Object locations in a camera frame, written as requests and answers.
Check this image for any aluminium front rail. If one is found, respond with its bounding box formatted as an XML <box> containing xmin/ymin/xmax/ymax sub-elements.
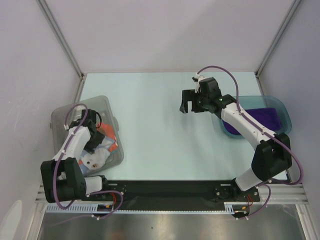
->
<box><xmin>35</xmin><ymin>184</ymin><xmax>309</xmax><ymax>205</ymax></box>

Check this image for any orange towel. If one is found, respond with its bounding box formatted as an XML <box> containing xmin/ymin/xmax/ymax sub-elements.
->
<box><xmin>97</xmin><ymin>123</ymin><xmax>118</xmax><ymax>153</ymax></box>

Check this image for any teal plastic tray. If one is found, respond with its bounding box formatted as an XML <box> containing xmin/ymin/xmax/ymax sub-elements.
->
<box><xmin>216</xmin><ymin>95</ymin><xmax>293</xmax><ymax>139</ymax></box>

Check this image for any clear plastic bin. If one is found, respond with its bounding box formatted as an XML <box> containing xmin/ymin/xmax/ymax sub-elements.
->
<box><xmin>51</xmin><ymin>95</ymin><xmax>124</xmax><ymax>176</ymax></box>

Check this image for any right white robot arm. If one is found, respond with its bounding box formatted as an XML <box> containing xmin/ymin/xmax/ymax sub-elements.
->
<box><xmin>179</xmin><ymin>77</ymin><xmax>292</xmax><ymax>201</ymax></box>

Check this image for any left aluminium frame post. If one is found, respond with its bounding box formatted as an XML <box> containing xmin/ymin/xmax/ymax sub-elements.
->
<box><xmin>37</xmin><ymin>0</ymin><xmax>85</xmax><ymax>79</ymax></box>

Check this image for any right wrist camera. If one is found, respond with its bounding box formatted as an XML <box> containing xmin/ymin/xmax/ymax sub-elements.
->
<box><xmin>192</xmin><ymin>75</ymin><xmax>205</xmax><ymax>93</ymax></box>

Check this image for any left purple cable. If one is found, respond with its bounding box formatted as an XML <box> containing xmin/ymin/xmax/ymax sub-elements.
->
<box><xmin>51</xmin><ymin>103</ymin><xmax>125</xmax><ymax>221</ymax></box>

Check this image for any white slotted cable duct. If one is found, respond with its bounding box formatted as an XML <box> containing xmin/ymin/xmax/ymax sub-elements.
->
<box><xmin>46</xmin><ymin>203</ymin><xmax>234</xmax><ymax>215</ymax></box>

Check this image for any purple towel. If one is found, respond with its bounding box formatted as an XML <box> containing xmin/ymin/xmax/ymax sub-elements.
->
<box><xmin>221</xmin><ymin>107</ymin><xmax>282</xmax><ymax>137</ymax></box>

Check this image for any purple cable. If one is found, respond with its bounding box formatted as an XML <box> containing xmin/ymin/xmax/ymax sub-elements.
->
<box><xmin>51</xmin><ymin>103</ymin><xmax>125</xmax><ymax>221</ymax></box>
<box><xmin>196</xmin><ymin>65</ymin><xmax>305</xmax><ymax>221</ymax></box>

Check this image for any light blue paw towel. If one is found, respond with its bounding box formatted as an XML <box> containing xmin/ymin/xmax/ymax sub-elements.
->
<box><xmin>78</xmin><ymin>136</ymin><xmax>118</xmax><ymax>176</ymax></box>

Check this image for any right aluminium frame post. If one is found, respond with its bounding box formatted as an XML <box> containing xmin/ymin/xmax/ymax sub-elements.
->
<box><xmin>257</xmin><ymin>0</ymin><xmax>303</xmax><ymax>76</ymax></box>

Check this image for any aluminium frame post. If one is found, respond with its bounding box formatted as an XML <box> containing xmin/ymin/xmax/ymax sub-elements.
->
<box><xmin>257</xmin><ymin>0</ymin><xmax>303</xmax><ymax>76</ymax></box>
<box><xmin>37</xmin><ymin>0</ymin><xmax>85</xmax><ymax>79</ymax></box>

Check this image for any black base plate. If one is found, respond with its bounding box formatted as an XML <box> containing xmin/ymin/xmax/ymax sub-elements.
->
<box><xmin>51</xmin><ymin>172</ymin><xmax>292</xmax><ymax>211</ymax></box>

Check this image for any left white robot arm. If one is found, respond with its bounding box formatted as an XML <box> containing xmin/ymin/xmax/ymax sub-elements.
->
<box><xmin>40</xmin><ymin>108</ymin><xmax>110</xmax><ymax>204</ymax></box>

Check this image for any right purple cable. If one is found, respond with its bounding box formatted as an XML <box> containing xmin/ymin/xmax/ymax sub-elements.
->
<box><xmin>196</xmin><ymin>65</ymin><xmax>305</xmax><ymax>221</ymax></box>

